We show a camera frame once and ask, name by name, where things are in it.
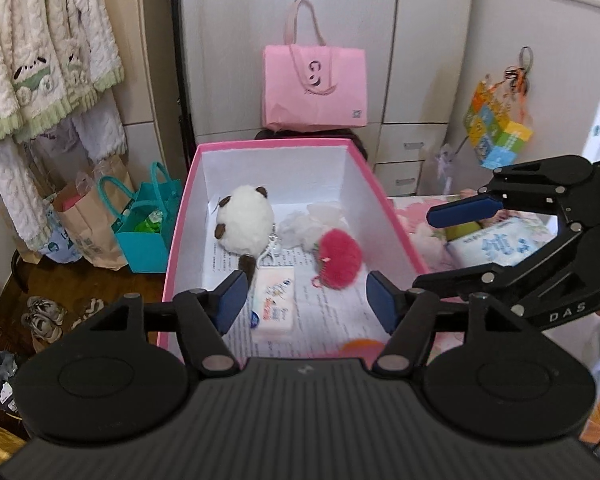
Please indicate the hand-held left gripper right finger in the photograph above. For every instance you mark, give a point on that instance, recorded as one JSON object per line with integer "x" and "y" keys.
{"x": 382, "y": 305}

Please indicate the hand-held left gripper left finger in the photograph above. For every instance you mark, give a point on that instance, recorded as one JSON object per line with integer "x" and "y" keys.
{"x": 230, "y": 305}

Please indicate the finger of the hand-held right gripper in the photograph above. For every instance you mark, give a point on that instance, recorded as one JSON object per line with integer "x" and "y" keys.
{"x": 460, "y": 212}
{"x": 490, "y": 276}

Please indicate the blue white tissue pack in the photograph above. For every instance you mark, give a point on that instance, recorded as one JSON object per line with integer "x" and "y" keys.
{"x": 490, "y": 247}

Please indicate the small white tissue packet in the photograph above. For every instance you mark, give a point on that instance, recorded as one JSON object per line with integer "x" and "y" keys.
{"x": 275, "y": 310}

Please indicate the red fluffy pompom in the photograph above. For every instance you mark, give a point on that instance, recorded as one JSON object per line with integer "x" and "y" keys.
{"x": 337, "y": 260}

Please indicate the panda plush toy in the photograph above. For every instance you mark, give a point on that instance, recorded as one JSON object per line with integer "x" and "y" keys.
{"x": 245, "y": 220}

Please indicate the white mesh bath pouf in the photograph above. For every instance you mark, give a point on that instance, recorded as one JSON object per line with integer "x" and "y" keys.
{"x": 300, "y": 227}

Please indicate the pink cardboard box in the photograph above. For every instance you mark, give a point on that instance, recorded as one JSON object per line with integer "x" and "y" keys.
{"x": 280, "y": 170}

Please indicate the floral tablecloth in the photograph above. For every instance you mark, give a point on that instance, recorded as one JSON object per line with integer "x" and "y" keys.
{"x": 420, "y": 230}

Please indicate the clear plastic bag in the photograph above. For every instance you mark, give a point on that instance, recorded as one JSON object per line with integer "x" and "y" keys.
{"x": 445, "y": 160}

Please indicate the colourful gift bag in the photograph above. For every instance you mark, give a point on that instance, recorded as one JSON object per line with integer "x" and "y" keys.
{"x": 500, "y": 135}

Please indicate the teal tote bag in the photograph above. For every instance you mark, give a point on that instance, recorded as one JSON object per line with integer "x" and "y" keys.
{"x": 145, "y": 250}

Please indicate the grey sneaker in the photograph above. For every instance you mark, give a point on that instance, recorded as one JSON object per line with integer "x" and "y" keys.
{"x": 90, "y": 312}

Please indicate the brown paper bag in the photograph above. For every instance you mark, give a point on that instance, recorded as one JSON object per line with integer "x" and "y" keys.
{"x": 90, "y": 240}

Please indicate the white door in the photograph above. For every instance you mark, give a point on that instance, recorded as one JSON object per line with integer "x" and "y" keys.
{"x": 591, "y": 110}

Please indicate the blue printed plastic bag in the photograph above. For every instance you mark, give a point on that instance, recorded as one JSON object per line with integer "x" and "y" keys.
{"x": 62, "y": 245}

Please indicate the black suitcase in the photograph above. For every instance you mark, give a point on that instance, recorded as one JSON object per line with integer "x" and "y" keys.
{"x": 280, "y": 134}

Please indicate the pink tote bag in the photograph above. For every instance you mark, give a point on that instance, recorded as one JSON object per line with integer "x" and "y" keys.
{"x": 310, "y": 100}

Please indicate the pair of shoes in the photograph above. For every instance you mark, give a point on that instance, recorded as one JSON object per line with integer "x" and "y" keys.
{"x": 42, "y": 317}

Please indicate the black clothes rack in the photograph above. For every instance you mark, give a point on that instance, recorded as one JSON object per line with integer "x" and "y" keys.
{"x": 182, "y": 85}

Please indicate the grey wooden wardrobe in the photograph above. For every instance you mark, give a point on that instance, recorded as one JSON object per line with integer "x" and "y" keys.
{"x": 230, "y": 60}

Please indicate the white fleece pants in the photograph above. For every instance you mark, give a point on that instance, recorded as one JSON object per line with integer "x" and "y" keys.
{"x": 10, "y": 185}

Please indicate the yellow cloth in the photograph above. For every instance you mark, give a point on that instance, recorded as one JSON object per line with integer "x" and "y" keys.
{"x": 0, "y": 447}

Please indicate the cream fleece robe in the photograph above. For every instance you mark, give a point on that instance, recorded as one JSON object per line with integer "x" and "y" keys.
{"x": 55, "y": 35}

